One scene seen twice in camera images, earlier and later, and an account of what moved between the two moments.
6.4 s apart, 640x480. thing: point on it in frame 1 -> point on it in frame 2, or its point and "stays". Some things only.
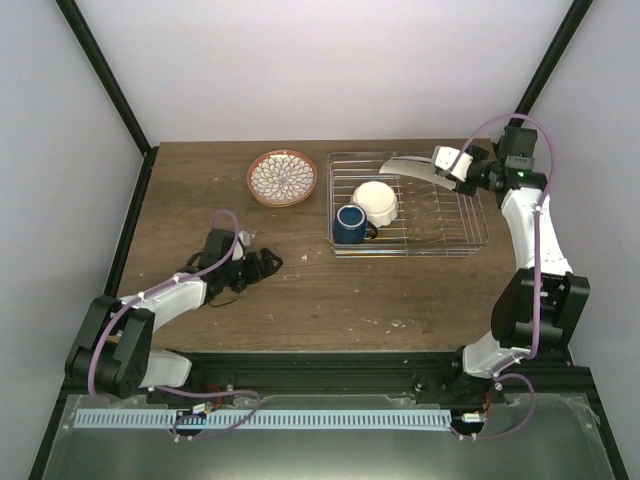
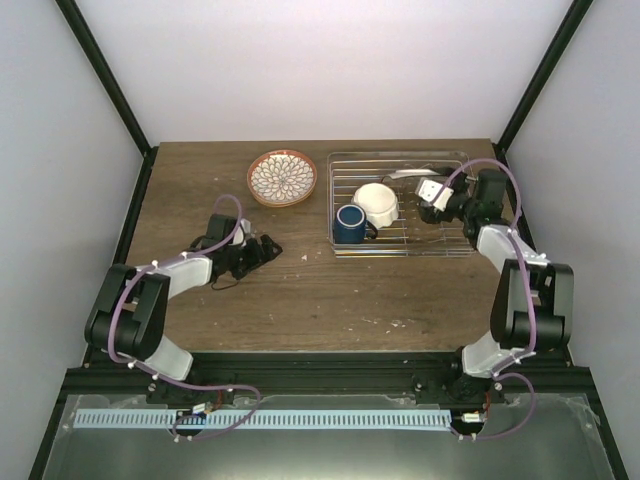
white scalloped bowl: (379, 201) stays
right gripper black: (477, 151) -> (455, 179)
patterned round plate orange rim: (281, 178) stays
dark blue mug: (351, 227) stays
